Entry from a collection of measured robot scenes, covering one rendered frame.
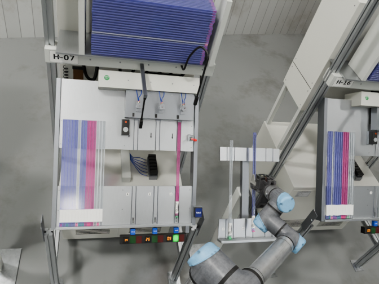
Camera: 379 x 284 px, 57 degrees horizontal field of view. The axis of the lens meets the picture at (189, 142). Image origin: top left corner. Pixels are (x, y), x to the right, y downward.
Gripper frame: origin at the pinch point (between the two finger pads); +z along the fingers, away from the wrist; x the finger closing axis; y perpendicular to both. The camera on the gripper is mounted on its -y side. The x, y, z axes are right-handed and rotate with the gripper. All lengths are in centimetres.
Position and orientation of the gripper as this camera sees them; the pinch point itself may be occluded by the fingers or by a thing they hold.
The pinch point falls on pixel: (253, 182)
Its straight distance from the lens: 183.9
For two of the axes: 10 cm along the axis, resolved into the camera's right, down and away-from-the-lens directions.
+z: -2.2, -2.2, 9.5
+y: 0.8, -9.8, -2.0
